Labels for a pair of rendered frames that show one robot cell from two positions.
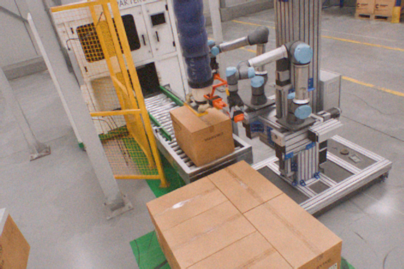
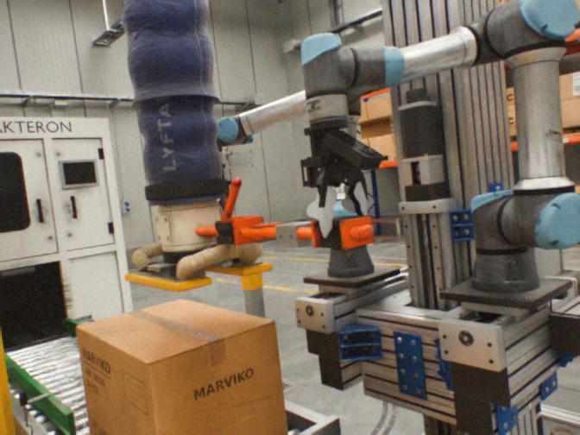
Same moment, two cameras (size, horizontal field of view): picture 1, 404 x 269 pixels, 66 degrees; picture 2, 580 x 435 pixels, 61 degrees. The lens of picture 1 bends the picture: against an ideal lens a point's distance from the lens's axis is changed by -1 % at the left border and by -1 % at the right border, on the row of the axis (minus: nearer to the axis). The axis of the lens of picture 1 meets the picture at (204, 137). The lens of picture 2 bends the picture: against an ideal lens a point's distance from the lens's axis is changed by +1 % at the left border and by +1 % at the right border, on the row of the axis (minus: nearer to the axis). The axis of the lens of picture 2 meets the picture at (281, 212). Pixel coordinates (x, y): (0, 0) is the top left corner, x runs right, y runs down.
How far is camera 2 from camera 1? 1.56 m
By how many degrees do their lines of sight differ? 32
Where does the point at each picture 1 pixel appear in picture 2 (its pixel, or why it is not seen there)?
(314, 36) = (493, 70)
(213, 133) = (223, 370)
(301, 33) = not seen: hidden behind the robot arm
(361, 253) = not seen: outside the picture
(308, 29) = not seen: hidden behind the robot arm
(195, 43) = (179, 53)
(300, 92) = (550, 150)
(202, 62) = (196, 117)
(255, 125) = (351, 338)
